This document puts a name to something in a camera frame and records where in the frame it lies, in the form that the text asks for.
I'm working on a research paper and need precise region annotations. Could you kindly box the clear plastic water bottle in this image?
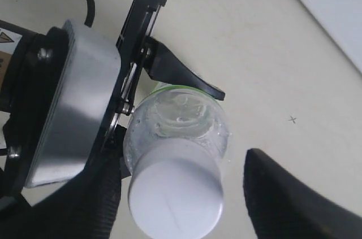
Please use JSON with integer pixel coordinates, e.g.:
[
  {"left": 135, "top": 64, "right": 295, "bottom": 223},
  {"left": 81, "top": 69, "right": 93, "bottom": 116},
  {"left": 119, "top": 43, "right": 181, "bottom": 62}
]
[{"left": 123, "top": 83, "right": 231, "bottom": 180}]

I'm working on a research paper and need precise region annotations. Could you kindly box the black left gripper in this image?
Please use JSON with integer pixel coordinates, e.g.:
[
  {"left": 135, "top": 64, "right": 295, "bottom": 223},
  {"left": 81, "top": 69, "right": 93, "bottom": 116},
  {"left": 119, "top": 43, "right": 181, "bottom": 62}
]
[{"left": 84, "top": 0, "right": 226, "bottom": 179}]

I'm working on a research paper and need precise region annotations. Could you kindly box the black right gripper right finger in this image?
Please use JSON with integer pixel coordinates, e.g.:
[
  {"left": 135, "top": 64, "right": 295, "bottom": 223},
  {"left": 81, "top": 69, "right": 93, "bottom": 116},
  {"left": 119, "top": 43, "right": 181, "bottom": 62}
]
[{"left": 243, "top": 149, "right": 361, "bottom": 238}]

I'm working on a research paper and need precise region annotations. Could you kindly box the white bottle cap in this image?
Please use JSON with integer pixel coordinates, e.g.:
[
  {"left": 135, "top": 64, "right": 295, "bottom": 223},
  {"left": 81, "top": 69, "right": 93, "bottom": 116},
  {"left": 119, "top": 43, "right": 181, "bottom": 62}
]
[{"left": 128, "top": 138, "right": 224, "bottom": 238}]

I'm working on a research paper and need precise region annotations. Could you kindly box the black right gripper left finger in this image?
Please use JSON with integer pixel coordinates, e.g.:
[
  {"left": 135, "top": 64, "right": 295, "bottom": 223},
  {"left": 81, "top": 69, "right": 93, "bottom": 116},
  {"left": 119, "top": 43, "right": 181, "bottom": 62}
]
[{"left": 0, "top": 148, "right": 123, "bottom": 239}]

